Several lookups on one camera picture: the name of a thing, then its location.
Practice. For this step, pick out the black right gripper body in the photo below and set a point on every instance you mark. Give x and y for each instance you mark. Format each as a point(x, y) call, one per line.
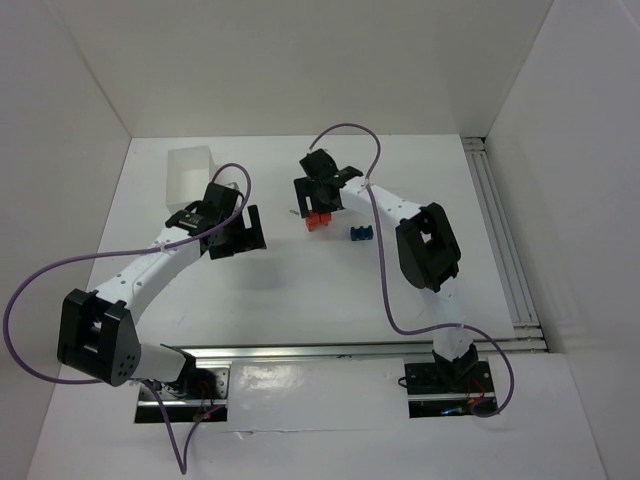
point(316, 188)

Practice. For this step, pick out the red arch block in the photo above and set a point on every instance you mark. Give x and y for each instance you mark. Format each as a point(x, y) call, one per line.
point(323, 219)

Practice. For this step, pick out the aluminium front rail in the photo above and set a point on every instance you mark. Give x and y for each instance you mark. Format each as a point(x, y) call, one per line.
point(310, 352)

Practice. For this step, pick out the blue double arch block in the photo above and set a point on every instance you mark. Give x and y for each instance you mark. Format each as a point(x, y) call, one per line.
point(361, 233)

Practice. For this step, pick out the white plastic box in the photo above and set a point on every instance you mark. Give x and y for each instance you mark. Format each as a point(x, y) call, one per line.
point(189, 170)

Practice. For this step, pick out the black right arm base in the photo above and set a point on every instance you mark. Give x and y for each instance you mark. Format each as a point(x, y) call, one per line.
point(430, 397)

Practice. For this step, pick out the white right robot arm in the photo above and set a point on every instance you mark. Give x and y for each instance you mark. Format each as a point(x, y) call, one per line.
point(427, 250)

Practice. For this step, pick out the aluminium side rail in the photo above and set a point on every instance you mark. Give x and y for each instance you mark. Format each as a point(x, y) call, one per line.
point(519, 300)

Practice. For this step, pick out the red square block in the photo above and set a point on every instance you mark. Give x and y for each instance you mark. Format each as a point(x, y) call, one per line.
point(313, 221)

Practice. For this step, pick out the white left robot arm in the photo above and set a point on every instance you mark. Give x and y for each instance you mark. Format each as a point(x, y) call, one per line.
point(97, 334)

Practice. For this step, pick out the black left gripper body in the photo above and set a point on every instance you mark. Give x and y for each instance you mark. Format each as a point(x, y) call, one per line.
point(240, 240)

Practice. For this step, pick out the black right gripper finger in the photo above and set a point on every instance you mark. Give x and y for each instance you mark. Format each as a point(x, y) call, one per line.
point(334, 201)
point(303, 190)

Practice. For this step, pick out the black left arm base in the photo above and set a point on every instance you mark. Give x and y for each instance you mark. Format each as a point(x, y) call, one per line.
point(207, 403)

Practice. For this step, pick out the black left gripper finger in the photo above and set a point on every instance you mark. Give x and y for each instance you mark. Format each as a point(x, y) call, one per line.
point(229, 243)
point(254, 236)

